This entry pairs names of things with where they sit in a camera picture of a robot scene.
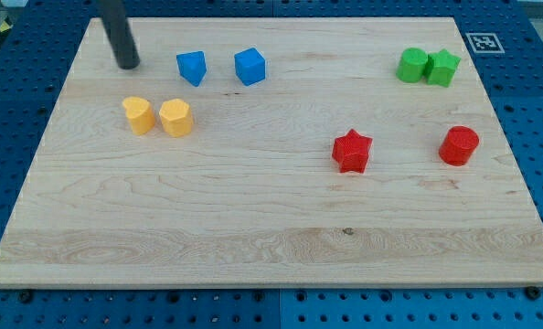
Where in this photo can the blue cube block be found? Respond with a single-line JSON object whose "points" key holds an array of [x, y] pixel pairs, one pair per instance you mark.
{"points": [[250, 66]]}

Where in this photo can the red star block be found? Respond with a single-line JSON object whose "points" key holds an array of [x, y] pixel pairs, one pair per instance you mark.
{"points": [[352, 152]]}

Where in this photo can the yellow hexagon block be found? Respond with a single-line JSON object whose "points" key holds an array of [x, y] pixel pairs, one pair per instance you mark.
{"points": [[176, 117]]}

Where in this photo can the yellow heart block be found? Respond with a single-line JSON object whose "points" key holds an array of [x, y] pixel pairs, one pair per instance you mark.
{"points": [[139, 114]]}

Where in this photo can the green cylinder block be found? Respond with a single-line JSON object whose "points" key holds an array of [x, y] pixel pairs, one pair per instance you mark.
{"points": [[412, 64]]}

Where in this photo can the red cylinder block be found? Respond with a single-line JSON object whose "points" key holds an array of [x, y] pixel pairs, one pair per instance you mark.
{"points": [[458, 145]]}

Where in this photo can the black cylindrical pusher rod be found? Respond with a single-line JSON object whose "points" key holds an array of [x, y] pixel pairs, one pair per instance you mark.
{"points": [[114, 19]]}

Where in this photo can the green star block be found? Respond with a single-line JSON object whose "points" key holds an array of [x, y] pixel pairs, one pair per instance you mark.
{"points": [[441, 67]]}

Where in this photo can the white fiducial marker tag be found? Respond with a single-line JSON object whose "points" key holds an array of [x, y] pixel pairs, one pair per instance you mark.
{"points": [[484, 43]]}

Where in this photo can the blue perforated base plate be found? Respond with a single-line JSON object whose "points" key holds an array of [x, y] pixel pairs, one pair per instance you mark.
{"points": [[34, 61]]}

